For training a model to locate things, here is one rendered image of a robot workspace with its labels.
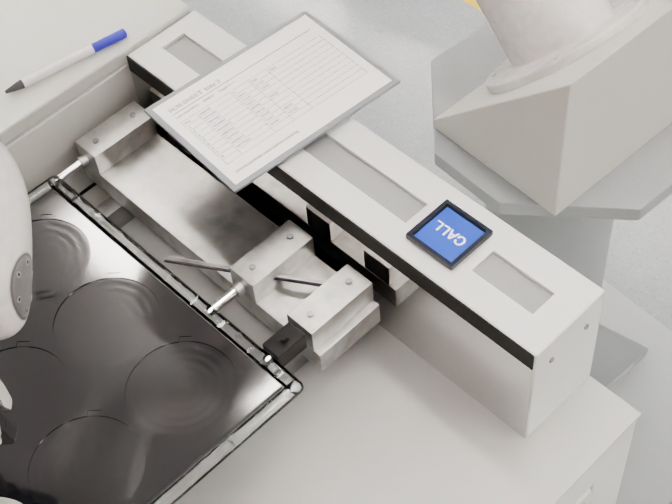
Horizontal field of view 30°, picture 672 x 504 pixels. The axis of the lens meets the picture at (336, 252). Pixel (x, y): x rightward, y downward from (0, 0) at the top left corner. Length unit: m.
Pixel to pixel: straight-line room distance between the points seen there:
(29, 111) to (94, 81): 0.08
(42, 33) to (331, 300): 0.45
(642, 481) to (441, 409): 0.93
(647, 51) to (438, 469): 0.46
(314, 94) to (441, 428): 0.35
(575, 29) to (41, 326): 0.61
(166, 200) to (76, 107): 0.14
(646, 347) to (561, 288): 1.11
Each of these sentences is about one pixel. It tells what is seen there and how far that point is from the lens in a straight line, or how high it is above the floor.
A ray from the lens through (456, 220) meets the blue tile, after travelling 1.15.
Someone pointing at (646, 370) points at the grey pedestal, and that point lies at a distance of 2.21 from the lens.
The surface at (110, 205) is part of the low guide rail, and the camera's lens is 1.35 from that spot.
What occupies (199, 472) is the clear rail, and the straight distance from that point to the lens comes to 1.09.
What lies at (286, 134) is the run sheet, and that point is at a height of 0.97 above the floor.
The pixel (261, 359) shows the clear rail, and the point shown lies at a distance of 1.14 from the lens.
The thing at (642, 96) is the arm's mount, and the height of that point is 0.91.
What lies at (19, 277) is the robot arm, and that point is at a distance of 0.88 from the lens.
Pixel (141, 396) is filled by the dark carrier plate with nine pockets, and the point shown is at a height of 0.90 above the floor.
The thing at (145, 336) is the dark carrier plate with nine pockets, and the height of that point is 0.90.
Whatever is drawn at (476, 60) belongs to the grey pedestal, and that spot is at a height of 0.82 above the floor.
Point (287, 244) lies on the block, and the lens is 1.21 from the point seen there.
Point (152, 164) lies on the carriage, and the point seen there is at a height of 0.88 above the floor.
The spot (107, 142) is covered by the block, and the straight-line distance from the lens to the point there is 1.33.
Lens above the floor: 1.85
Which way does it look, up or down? 52 degrees down
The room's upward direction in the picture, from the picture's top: 6 degrees counter-clockwise
